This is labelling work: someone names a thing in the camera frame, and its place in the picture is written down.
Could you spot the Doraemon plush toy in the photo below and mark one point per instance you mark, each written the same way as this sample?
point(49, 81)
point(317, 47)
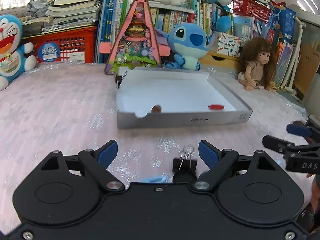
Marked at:
point(15, 58)

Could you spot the small binder clip on tray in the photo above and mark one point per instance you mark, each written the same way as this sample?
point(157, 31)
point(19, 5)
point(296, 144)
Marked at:
point(119, 79)

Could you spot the red plastic crate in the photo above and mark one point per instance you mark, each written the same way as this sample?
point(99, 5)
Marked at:
point(76, 45)

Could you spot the red plastic peg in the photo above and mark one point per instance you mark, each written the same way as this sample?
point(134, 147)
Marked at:
point(216, 107)

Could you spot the brown-haired doll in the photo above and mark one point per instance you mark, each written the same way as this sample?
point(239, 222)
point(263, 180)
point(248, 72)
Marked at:
point(257, 65)

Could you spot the pink triangular diorama house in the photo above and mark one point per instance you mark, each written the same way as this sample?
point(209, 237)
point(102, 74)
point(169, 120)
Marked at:
point(136, 42)

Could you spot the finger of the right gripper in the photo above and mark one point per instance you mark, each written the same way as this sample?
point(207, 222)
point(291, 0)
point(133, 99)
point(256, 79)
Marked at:
point(303, 131)
point(285, 147)

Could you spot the Stitch plush toy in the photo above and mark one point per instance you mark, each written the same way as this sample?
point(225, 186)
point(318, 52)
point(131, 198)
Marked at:
point(188, 42)

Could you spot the grey cardboard tray box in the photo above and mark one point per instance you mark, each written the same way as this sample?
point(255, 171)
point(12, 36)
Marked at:
point(184, 96)

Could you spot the brown nut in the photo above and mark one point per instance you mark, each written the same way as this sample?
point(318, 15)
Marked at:
point(156, 109)

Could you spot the blue hair clip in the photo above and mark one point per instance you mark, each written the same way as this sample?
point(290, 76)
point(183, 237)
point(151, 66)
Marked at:
point(155, 179)

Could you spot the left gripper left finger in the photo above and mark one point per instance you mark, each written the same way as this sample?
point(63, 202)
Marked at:
point(96, 162)

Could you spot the stack of books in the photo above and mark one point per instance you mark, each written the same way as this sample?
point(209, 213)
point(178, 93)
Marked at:
point(45, 16)

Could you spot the row of shelf books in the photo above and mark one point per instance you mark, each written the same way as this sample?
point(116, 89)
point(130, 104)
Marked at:
point(206, 13)

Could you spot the red basket upper shelf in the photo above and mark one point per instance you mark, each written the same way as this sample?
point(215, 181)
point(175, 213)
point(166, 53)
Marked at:
point(251, 8)

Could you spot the large black binder clip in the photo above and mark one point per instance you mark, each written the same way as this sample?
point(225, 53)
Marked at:
point(184, 166)

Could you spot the white label printer box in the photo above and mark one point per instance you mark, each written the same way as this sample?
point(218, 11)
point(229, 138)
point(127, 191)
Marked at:
point(227, 44)

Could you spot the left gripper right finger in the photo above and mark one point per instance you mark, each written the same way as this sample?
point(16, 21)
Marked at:
point(220, 164)

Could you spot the wooden drawer box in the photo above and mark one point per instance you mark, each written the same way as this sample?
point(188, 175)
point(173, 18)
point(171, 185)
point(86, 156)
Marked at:
point(219, 60)

